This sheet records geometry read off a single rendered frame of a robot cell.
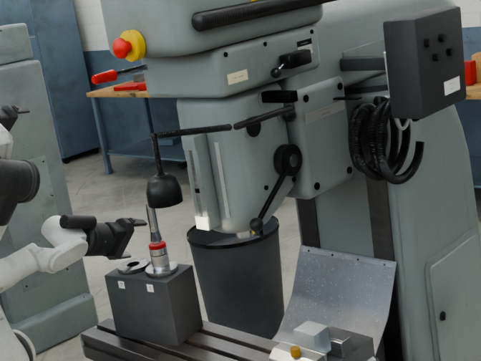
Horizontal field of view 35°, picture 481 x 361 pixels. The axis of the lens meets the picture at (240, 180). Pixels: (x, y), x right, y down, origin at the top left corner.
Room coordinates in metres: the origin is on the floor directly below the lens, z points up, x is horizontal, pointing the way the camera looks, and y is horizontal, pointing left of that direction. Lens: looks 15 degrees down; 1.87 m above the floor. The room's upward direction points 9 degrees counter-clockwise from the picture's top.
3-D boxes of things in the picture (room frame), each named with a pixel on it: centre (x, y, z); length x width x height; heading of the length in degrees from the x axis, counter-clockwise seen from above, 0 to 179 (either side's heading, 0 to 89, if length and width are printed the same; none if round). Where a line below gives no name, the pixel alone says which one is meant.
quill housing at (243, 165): (1.68, 0.00, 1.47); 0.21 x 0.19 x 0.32; 45
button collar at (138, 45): (1.52, 0.17, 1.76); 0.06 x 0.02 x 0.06; 45
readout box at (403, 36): (1.65, -0.44, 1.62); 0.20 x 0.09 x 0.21; 135
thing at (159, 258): (1.94, 0.25, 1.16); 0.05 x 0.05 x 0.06
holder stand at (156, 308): (1.97, 0.29, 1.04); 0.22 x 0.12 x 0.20; 56
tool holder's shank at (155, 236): (1.94, 0.25, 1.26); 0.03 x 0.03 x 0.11
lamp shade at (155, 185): (1.50, 0.16, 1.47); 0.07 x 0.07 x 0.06
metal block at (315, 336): (1.57, -0.11, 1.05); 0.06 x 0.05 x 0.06; 43
